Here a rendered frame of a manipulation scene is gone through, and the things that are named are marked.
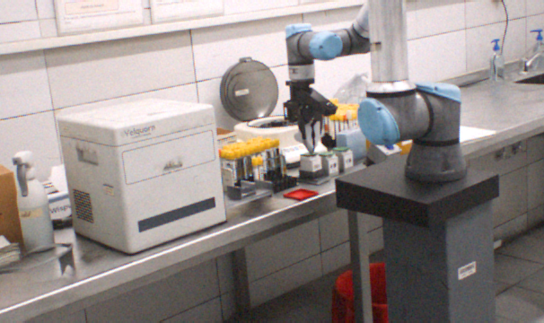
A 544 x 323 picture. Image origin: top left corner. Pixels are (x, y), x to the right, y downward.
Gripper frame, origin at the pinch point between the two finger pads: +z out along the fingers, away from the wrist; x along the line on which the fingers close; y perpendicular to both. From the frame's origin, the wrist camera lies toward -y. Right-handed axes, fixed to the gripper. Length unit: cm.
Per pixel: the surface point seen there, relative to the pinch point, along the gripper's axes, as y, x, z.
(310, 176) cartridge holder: -0.4, 2.5, 7.3
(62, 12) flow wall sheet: 58, 40, -44
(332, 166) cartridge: -1.2, -6.3, 6.4
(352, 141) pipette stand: 2.7, -20.4, 2.3
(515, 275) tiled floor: 22, -152, 97
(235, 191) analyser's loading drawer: -2.0, 32.0, 3.8
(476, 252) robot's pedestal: -48, -5, 23
